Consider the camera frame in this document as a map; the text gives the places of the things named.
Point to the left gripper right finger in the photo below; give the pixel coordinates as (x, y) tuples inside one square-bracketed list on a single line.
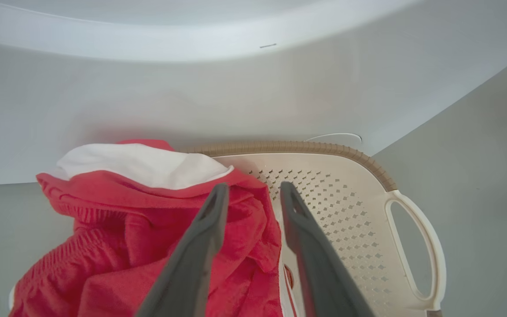
[(319, 273)]

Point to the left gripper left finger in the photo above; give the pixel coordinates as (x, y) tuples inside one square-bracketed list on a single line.
[(187, 268)]

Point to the red garment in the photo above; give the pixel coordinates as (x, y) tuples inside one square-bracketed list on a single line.
[(104, 229)]

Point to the cream perforated basket brown rim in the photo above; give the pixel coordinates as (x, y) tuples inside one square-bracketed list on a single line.
[(306, 160)]

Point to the white front-load washing machine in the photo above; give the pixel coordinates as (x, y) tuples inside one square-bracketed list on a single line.
[(236, 97)]

